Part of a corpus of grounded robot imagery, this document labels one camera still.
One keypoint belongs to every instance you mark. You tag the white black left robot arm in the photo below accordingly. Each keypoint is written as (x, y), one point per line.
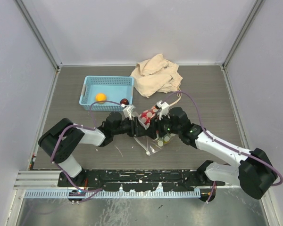
(61, 140)

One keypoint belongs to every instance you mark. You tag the fake red pomegranate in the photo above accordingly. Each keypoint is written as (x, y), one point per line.
(146, 115)

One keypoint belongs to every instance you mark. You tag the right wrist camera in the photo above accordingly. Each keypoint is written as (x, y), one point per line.
(163, 108)

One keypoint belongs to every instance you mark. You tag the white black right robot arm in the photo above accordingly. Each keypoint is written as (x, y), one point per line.
(249, 169)

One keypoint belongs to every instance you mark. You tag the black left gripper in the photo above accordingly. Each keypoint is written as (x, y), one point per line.
(136, 129)

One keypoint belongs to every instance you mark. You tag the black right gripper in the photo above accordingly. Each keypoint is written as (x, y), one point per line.
(158, 124)

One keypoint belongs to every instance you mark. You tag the light blue perforated basket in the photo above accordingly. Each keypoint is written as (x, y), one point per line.
(115, 88)

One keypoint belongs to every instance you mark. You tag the clear zip top bag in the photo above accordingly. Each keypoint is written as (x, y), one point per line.
(154, 140)

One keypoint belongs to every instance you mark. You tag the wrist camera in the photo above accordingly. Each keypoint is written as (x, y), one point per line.
(163, 108)
(128, 110)

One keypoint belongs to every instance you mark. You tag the fake yellow peach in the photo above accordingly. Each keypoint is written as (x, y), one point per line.
(100, 98)

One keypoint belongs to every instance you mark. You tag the light blue cable duct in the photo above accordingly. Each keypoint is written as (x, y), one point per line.
(72, 193)

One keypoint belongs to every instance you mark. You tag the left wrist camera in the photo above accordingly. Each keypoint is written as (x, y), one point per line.
(128, 110)

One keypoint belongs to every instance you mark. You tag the fake dark purple plum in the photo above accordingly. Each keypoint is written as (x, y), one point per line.
(124, 101)

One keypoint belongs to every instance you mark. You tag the beige drawstring cloth bag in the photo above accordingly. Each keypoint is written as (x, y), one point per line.
(156, 75)

